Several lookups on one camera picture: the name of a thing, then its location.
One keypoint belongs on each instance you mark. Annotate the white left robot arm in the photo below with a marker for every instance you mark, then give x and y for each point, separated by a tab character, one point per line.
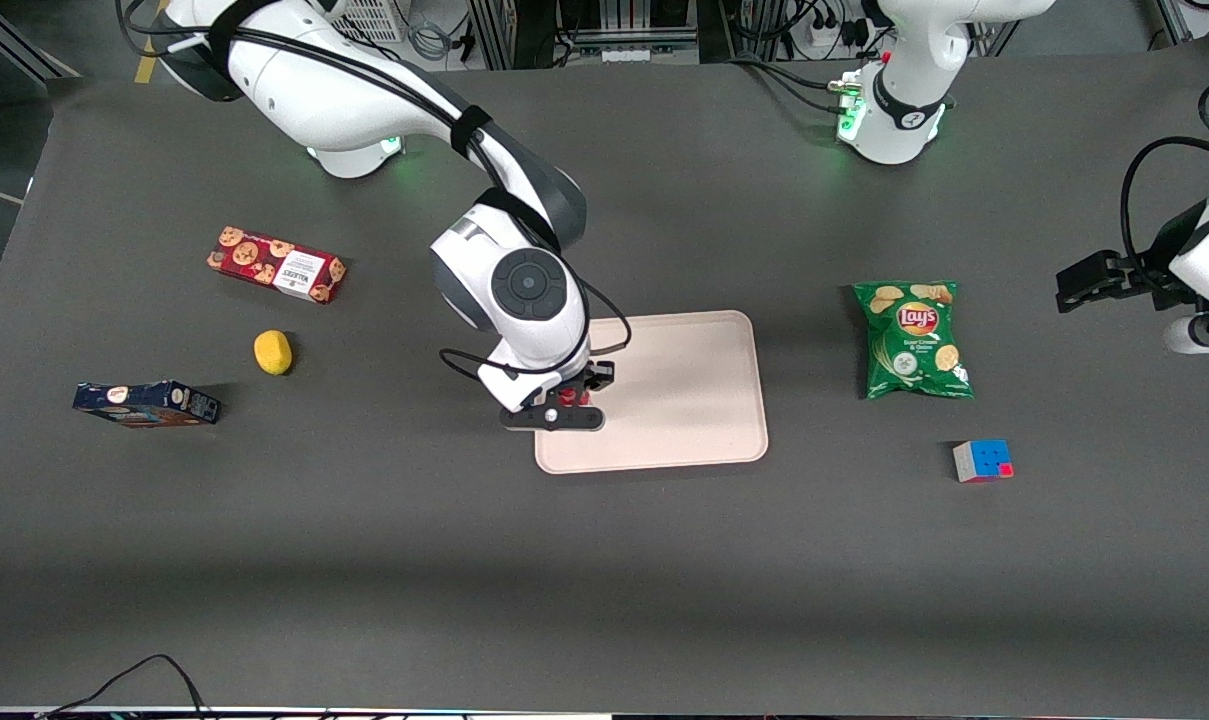
914	90

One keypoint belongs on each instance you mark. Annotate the yellow lemon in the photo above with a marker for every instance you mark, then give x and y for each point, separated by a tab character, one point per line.
273	352

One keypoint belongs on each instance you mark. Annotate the beige plastic tray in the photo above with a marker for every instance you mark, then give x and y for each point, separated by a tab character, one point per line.
684	390

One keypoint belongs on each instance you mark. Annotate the white power strip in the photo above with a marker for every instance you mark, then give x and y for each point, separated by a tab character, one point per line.
836	35

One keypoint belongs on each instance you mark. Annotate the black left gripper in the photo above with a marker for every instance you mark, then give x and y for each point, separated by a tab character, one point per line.
1147	271

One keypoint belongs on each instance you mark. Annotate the Rubik's cube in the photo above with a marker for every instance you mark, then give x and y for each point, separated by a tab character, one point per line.
982	460

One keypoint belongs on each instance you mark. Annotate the green Lay's chips bag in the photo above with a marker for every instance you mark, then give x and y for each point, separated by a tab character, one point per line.
914	342

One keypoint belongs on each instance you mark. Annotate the yellow floor tape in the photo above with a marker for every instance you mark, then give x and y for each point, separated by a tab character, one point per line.
144	70

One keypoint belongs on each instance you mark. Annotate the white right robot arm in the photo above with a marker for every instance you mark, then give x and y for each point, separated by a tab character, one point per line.
364	100

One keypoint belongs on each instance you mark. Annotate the white vented box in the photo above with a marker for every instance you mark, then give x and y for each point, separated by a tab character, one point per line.
372	18

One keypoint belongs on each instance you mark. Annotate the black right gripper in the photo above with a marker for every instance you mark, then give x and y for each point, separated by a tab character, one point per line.
596	378

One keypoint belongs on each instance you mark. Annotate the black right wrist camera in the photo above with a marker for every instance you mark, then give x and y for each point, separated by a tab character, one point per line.
601	375

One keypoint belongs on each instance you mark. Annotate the aluminium frame rack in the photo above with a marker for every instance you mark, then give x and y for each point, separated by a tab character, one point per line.
584	30

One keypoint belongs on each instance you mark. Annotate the red coke bottle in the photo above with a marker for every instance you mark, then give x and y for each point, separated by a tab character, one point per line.
568	399

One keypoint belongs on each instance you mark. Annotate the dark blue snack box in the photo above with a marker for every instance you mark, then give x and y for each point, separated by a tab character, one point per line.
146	403

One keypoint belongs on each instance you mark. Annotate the red cookie box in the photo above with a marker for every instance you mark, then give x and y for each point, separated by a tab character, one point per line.
276	265

